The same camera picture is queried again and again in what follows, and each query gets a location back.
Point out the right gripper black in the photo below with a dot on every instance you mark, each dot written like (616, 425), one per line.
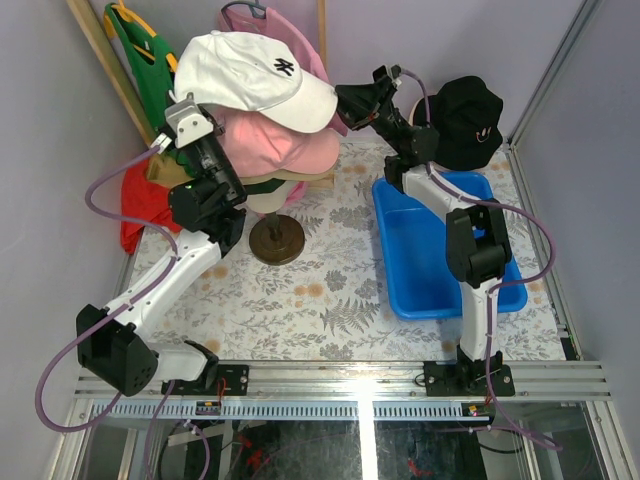
(365, 106)

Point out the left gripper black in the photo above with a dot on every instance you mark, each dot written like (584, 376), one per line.
(204, 148)

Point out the pink baseball cap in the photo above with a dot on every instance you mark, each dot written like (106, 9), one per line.
(257, 146)

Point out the khaki hat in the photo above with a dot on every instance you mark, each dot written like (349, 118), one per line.
(166, 172)

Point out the dark green cap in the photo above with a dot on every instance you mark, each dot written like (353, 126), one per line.
(266, 187)

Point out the cream foam mannequin head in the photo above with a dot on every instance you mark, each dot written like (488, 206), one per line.
(267, 203)

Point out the white cap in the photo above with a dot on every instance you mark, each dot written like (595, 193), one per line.
(253, 73)

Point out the dark mannequin base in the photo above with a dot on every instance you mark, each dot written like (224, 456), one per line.
(277, 239)

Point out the black hat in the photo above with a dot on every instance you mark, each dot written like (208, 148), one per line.
(465, 113)

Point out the pink t-shirt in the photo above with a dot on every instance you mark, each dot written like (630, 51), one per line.
(278, 27)

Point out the blue plastic bin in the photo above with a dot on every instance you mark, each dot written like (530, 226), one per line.
(419, 284)

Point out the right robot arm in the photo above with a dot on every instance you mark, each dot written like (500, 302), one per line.
(477, 250)

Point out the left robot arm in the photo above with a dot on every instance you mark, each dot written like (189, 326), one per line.
(116, 342)

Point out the red cloth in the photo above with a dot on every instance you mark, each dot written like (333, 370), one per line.
(145, 200)

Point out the green tank top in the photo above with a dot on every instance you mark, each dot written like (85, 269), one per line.
(153, 85)

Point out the floral table mat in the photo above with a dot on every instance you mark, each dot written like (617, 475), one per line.
(331, 303)

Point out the yellow hanger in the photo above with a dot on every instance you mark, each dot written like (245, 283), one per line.
(138, 39)

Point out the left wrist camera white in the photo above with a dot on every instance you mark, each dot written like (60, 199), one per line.
(185, 124)

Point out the aluminium rail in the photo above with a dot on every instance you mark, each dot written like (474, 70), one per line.
(289, 390)

